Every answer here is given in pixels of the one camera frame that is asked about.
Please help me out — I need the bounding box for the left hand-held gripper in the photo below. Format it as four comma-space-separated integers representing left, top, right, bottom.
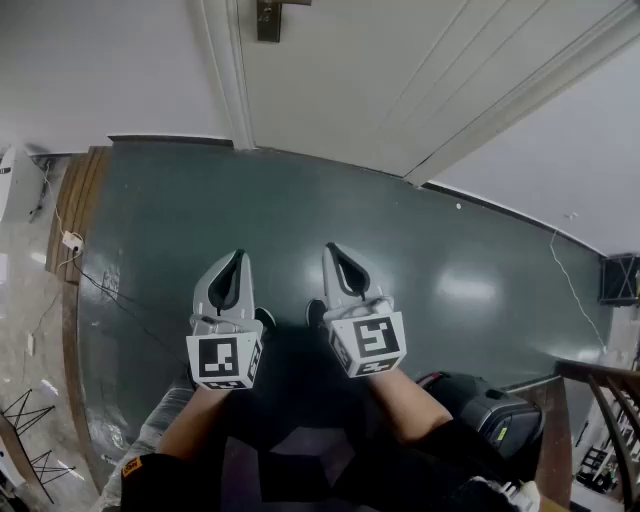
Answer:
185, 248, 265, 392

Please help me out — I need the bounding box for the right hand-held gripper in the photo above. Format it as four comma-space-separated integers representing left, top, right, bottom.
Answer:
321, 242, 407, 379

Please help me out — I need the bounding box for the person's left forearm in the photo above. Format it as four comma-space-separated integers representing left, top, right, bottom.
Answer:
156, 383, 237, 462

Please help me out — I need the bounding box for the person's right forearm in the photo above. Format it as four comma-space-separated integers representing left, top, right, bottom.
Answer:
366, 368, 454, 445

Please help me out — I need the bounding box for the white panelled door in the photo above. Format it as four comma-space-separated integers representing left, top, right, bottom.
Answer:
234, 0, 632, 177

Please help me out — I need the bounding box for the person's black right shoe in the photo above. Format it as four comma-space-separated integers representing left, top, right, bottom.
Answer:
305, 298, 329, 331

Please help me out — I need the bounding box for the clear plastic wrapped bundle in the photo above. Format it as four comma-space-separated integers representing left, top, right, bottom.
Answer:
99, 373, 197, 512

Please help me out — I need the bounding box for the wooden threshold strip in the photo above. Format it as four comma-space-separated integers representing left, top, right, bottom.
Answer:
45, 145, 113, 287

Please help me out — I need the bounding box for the black bag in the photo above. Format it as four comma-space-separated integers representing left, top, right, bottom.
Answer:
416, 370, 547, 461

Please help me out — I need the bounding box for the person's black shirt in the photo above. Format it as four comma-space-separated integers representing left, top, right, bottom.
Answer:
119, 415, 522, 512

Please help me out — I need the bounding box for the white round appliance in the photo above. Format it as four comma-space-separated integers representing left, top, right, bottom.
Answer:
0, 144, 47, 222

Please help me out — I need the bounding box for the thin black cable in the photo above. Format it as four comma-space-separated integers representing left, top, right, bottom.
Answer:
69, 248, 194, 369

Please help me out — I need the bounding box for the thin white cable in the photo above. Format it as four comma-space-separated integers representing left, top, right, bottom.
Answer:
42, 162, 71, 236

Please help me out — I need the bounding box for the white door frame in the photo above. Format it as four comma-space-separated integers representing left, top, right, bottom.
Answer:
187, 0, 640, 187

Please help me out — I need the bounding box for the long white wall cable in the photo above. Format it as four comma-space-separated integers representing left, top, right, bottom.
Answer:
549, 227, 609, 352

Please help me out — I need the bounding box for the black metal wire stand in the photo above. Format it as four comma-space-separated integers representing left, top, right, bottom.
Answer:
0, 388, 77, 505

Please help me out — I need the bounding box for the black crossed frame box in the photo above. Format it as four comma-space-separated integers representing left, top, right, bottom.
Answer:
597, 253, 640, 307

